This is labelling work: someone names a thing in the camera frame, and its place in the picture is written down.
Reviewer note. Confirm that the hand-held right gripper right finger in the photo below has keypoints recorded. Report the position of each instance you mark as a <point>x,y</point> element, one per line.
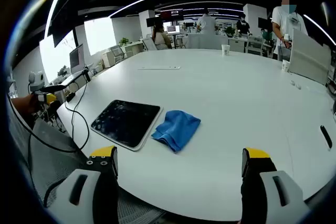
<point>270,197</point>

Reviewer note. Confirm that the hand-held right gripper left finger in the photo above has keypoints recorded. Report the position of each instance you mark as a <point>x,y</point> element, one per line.
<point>78,195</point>

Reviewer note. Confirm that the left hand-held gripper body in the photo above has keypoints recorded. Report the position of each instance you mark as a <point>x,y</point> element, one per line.
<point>36,81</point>

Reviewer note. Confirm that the blue cleaning cloth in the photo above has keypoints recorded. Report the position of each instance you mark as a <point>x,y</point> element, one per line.
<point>177,128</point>

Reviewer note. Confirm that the grey mesh office chair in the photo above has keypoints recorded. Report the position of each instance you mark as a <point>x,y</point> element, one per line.
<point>52,161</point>

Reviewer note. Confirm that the computer monitor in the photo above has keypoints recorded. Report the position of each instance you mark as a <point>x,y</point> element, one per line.
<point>77,58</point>

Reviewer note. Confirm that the green potted plant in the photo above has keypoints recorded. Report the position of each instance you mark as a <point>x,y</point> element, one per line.
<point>124,41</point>

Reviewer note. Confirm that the white paper cup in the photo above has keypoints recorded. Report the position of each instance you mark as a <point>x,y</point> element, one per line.
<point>285,65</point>
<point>226,50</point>

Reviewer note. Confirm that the grey partition panel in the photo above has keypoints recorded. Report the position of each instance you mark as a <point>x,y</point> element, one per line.
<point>308,57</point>

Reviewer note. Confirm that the wall screen with red picture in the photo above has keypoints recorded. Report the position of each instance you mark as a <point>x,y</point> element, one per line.
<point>172,15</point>

